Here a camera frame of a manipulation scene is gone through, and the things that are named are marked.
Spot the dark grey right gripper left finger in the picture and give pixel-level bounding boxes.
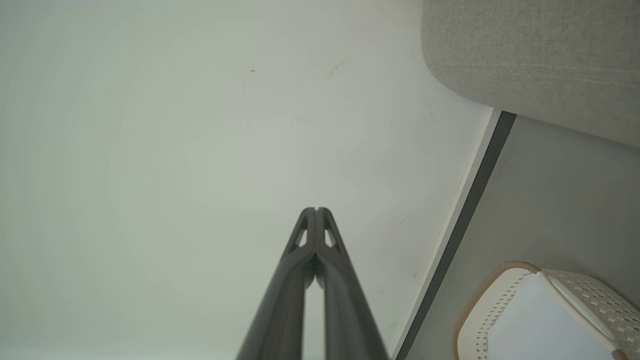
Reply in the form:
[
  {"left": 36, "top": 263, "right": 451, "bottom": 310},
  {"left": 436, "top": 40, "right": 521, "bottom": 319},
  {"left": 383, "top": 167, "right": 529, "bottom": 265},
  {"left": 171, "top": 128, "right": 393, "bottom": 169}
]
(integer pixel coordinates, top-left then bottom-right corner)
[{"left": 235, "top": 207, "right": 318, "bottom": 360}]

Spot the white woven laundry basket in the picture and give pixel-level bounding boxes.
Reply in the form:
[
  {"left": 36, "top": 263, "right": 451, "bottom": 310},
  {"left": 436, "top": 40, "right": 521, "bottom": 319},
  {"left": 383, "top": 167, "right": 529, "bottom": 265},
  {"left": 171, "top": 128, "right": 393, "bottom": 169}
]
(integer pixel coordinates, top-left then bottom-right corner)
[{"left": 452, "top": 260, "right": 640, "bottom": 360}]

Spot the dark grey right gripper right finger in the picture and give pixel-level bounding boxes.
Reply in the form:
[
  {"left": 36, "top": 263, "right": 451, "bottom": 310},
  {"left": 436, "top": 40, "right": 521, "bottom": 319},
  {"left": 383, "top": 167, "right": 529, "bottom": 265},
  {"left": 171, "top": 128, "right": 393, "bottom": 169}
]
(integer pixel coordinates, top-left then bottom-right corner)
[{"left": 316, "top": 207, "right": 392, "bottom": 360}]

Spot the dark grey baseboard strip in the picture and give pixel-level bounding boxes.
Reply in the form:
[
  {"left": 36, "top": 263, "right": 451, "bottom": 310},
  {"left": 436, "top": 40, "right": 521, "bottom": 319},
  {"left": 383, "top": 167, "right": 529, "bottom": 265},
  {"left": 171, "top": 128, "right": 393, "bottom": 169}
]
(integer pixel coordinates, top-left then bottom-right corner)
[{"left": 390, "top": 110, "right": 518, "bottom": 360}]

